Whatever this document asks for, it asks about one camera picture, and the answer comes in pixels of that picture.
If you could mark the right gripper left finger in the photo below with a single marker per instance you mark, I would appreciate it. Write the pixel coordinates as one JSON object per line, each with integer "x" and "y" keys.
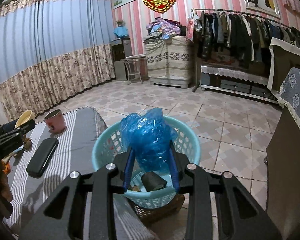
{"x": 61, "y": 216}

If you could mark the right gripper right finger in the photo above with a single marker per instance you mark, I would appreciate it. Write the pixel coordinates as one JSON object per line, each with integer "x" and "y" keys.
{"x": 239, "y": 215}

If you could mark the beige cloth pouch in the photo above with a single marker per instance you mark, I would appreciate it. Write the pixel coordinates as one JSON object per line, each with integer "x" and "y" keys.
{"x": 25, "y": 117}

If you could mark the blue plastic bag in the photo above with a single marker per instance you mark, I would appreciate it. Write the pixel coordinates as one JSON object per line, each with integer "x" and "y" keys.
{"x": 149, "y": 136}

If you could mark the black glasses case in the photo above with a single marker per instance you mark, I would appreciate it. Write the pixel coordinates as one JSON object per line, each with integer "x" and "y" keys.
{"x": 41, "y": 158}

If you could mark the pink metal mug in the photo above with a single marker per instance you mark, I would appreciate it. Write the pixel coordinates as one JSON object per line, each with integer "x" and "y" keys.
{"x": 55, "y": 122}

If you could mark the grey striped table cloth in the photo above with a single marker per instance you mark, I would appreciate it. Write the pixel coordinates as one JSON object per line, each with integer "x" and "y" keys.
{"x": 73, "y": 153}

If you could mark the dark wooden cabinet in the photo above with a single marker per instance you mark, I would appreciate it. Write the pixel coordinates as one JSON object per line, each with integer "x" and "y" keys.
{"x": 283, "y": 151}

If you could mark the wooden stool under basket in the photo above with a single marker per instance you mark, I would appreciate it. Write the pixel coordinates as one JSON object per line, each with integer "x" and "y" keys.
{"x": 151, "y": 216}

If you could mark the teal plastic laundry basket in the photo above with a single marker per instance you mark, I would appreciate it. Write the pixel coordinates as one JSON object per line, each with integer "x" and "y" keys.
{"x": 109, "y": 144}

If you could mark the blue floral window curtain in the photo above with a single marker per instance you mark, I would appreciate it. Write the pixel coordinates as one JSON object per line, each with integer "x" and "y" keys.
{"x": 51, "y": 50}

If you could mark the blue floral fringed cloth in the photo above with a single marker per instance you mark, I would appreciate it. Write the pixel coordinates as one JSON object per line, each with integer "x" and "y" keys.
{"x": 290, "y": 94}

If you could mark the low tv cabinet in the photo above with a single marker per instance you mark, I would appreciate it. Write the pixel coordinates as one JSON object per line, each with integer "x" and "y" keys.
{"x": 235, "y": 82}

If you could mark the grey water dispenser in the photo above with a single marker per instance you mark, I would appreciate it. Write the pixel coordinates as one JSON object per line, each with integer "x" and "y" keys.
{"x": 121, "y": 48}

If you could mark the blue covered potted plant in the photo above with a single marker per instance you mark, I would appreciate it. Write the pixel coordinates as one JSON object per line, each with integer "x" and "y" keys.
{"x": 121, "y": 31}

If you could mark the cloth covered cabinet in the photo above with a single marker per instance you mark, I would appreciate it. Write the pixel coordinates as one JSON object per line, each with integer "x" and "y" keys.
{"x": 170, "y": 62}

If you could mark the hanging dark clothes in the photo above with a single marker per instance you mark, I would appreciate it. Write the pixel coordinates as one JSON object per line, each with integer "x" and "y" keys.
{"x": 238, "y": 40}

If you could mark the pink hanging gift bag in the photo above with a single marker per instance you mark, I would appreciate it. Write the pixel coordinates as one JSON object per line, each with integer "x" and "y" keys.
{"x": 190, "y": 29}

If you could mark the pile of folded clothes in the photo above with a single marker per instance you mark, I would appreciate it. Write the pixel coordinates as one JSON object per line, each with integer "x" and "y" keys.
{"x": 164, "y": 28}

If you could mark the metal clothes rack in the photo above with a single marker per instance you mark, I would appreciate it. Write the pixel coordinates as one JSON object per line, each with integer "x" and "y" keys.
{"x": 199, "y": 10}

